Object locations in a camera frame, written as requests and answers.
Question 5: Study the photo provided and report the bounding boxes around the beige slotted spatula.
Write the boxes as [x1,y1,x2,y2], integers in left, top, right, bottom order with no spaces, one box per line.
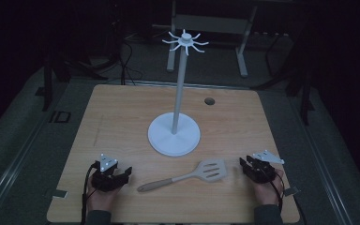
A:
[136,157,228,193]

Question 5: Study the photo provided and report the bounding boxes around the black floor cables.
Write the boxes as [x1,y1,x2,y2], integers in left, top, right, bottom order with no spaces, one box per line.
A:
[116,18,145,86]

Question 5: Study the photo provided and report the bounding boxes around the person's left hand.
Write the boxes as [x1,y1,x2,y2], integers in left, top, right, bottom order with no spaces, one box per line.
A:
[85,173,122,214]

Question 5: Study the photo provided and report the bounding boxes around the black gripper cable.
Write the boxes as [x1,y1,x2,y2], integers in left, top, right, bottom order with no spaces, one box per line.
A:
[80,163,98,225]
[269,170,287,214]

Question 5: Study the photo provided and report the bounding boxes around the metal table edge bracket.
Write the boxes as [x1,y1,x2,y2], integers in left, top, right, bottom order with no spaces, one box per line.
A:
[282,186,300,198]

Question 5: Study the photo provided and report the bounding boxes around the black metal stand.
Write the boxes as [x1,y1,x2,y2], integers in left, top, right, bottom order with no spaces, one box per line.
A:
[40,52,76,113]
[285,37,316,127]

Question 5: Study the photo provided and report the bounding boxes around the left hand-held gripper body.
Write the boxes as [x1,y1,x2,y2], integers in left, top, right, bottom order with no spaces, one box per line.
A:
[91,153,129,192]

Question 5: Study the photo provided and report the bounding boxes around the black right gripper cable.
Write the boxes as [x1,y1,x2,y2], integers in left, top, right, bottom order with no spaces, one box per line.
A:
[269,170,287,214]

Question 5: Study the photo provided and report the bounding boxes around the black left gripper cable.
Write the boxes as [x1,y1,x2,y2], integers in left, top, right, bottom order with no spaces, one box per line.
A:
[80,163,98,225]

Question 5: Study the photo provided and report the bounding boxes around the white metal desk frame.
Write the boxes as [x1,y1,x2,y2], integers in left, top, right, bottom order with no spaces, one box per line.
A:
[166,0,259,79]

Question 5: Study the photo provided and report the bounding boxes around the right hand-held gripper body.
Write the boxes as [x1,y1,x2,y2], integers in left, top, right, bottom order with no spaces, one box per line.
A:
[243,149,286,186]

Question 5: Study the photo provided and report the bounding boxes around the person's right hand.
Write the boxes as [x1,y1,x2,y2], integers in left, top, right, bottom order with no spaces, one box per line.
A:
[254,168,285,207]

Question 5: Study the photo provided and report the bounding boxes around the white hook rack stand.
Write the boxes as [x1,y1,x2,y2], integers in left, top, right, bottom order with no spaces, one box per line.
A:
[147,28,210,158]

